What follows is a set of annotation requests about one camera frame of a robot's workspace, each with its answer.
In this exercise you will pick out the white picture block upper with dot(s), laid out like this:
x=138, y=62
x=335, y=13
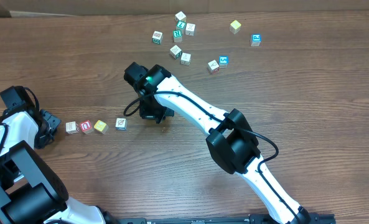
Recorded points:
x=190, y=29

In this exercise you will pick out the yellow block far right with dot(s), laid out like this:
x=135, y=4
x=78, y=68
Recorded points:
x=235, y=27

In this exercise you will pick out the green letter B block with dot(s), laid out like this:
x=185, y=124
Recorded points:
x=157, y=37

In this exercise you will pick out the red letter U block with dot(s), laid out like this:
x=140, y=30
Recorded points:
x=86, y=127

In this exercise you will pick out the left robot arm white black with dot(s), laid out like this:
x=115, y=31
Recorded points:
x=30, y=191

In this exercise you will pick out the yellow top block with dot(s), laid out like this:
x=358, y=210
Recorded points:
x=101, y=126

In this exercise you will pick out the red edged picture block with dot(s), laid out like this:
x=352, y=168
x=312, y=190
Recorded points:
x=213, y=66

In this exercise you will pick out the yellow block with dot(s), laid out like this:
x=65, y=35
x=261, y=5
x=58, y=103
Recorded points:
x=235, y=27
x=101, y=126

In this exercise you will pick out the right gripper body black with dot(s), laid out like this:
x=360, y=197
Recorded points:
x=153, y=110

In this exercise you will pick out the plain white picture block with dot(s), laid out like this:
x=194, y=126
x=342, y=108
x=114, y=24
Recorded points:
x=185, y=59

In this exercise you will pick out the green letter R block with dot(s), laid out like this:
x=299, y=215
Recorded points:
x=177, y=36

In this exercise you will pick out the green letter L block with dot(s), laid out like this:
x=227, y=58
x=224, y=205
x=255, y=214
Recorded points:
x=181, y=25

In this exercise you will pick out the blue letter P block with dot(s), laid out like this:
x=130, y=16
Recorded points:
x=255, y=40

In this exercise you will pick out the white letter I block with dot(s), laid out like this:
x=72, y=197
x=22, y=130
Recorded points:
x=71, y=127

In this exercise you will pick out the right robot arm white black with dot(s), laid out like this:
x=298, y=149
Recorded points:
x=230, y=140

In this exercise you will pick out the blue edged picture block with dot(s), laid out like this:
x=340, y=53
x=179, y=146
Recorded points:
x=121, y=124

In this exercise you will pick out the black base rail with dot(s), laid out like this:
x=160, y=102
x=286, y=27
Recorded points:
x=250, y=219

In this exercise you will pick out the white top back block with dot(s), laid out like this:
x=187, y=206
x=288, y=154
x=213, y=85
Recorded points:
x=180, y=16

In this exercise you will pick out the blue number 5 block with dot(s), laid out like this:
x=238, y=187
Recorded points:
x=223, y=61

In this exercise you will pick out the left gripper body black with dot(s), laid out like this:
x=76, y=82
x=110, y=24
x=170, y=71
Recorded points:
x=49, y=128

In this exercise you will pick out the green edged picture block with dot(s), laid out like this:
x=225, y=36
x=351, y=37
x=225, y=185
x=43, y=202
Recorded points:
x=175, y=51

